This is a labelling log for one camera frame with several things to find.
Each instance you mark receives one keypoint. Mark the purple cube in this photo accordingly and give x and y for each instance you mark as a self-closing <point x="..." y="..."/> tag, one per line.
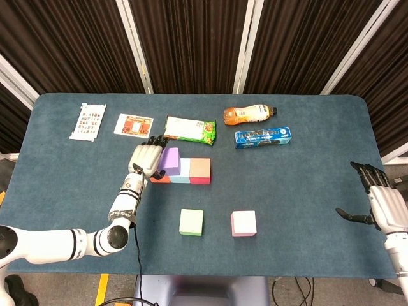
<point x="170" y="157"/>

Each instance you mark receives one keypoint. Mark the black box with label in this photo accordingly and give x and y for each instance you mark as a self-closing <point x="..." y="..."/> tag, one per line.
<point x="401" y="185"/>

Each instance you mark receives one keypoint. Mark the red cube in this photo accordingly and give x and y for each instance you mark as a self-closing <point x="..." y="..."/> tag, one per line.
<point x="201" y="170"/>

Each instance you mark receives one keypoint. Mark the blue cookie box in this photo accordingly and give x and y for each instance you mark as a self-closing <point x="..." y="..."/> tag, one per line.
<point x="261" y="137"/>

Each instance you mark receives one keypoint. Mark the grey robot torso base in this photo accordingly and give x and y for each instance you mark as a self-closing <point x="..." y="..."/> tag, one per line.
<point x="201" y="290"/>

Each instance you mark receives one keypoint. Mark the blue-grey table mat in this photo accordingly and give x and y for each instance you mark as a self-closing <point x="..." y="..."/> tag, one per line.
<point x="318" y="191"/>

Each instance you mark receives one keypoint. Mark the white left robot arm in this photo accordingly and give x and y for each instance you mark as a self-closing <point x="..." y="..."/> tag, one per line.
<point x="41" y="243"/>

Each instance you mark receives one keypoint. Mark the white partition frame post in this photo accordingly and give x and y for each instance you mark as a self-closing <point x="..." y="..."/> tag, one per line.
<point x="395" y="157"/>
<point x="247" y="48"/>
<point x="355" y="48"/>
<point x="19" y="84"/>
<point x="137" y="54"/>

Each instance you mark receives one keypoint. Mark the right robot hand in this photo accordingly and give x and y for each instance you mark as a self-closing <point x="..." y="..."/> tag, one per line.
<point x="389" y="210"/>

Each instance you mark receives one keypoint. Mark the dark brown ribbed partition panel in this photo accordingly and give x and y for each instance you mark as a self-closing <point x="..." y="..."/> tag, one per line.
<point x="191" y="41"/>
<point x="63" y="41"/>
<point x="11" y="121"/>
<point x="389" y="79"/>
<point x="303" y="41"/>

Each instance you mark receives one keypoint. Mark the black shoe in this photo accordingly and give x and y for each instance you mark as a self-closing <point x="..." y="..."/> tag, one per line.
<point x="20" y="290"/>

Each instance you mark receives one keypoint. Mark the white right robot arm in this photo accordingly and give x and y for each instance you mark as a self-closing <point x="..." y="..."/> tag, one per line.
<point x="398" y="255"/>

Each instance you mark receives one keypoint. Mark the orange cube with yellow face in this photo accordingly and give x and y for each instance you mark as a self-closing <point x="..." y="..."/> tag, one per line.
<point x="161" y="180"/>

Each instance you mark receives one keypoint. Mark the white sheet with red prints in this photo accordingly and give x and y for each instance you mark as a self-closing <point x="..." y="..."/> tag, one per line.
<point x="87" y="122"/>

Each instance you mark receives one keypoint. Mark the orange drink bottle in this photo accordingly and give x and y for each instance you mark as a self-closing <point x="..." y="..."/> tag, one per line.
<point x="245" y="114"/>

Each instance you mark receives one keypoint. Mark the pink cube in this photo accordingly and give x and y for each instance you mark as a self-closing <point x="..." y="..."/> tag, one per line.
<point x="243" y="223"/>

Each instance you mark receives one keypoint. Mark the green cube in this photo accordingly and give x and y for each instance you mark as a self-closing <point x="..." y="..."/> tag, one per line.
<point x="191" y="221"/>

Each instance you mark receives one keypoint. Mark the green and white snack packet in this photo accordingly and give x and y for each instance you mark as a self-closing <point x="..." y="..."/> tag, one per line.
<point x="188" y="129"/>

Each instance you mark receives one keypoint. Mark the light blue cube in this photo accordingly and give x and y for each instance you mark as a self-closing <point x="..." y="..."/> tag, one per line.
<point x="184" y="170"/>

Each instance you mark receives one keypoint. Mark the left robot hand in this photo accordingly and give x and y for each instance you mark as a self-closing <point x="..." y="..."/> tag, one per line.
<point x="145" y="157"/>

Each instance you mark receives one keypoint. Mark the white card with red picture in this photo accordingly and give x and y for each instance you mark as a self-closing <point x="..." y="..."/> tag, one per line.
<point x="134" y="126"/>

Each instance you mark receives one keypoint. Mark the yellow floor tape strip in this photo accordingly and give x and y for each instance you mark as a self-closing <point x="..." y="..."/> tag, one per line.
<point x="2" y="197"/>
<point x="102" y="290"/>

